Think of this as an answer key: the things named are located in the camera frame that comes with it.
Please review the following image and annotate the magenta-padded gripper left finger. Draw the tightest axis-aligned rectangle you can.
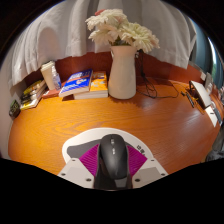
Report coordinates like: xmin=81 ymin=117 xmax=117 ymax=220
xmin=56 ymin=143 xmax=101 ymax=190

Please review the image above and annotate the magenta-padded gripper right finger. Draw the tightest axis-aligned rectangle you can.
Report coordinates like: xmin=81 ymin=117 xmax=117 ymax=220
xmin=125 ymin=145 xmax=169 ymax=190

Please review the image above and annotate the dark grey computer mouse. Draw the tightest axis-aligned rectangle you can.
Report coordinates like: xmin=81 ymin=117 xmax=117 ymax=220
xmin=98 ymin=133 xmax=129 ymax=181

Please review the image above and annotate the white and grey mouse pad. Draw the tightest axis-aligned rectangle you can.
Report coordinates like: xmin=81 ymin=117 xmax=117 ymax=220
xmin=61 ymin=127 xmax=155 ymax=171

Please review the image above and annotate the white and yellow book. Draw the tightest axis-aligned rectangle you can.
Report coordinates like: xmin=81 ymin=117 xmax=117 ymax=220
xmin=19 ymin=91 xmax=48 ymax=111

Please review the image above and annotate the red book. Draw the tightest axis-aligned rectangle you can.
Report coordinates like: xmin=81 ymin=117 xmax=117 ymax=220
xmin=41 ymin=88 xmax=63 ymax=99

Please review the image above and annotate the black book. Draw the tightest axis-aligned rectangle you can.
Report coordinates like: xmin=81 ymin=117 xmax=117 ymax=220
xmin=20 ymin=84 xmax=47 ymax=100
xmin=20 ymin=88 xmax=47 ymax=104

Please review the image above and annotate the dark mug with green inside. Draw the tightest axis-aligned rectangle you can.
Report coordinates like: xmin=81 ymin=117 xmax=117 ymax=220
xmin=8 ymin=99 xmax=22 ymax=118

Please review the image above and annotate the orange cover book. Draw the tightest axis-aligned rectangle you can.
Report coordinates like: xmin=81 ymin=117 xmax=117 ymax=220
xmin=73 ymin=70 xmax=110 ymax=101

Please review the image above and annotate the white flat device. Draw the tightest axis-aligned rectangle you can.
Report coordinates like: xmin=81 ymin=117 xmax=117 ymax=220
xmin=188 ymin=80 xmax=213 ymax=109

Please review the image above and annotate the yellow cover book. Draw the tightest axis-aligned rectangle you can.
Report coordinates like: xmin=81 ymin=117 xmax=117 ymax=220
xmin=22 ymin=79 xmax=46 ymax=96

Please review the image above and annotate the white ceramic jug vase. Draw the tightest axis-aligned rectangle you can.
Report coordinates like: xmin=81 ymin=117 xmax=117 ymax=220
xmin=107 ymin=45 xmax=138 ymax=100

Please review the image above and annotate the dark window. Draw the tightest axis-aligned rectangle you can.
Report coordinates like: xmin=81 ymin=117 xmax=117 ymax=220
xmin=189 ymin=19 xmax=224 ymax=91

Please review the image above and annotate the white pleated curtain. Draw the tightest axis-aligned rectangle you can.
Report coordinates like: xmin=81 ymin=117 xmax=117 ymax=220
xmin=9 ymin=0 xmax=198 ymax=88

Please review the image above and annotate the white flower bouquet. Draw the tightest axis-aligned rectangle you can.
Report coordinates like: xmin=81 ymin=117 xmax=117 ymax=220
xmin=85 ymin=8 xmax=161 ymax=54

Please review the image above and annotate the black cable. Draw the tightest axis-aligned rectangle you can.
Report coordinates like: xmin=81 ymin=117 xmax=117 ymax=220
xmin=134 ymin=49 xmax=181 ymax=100

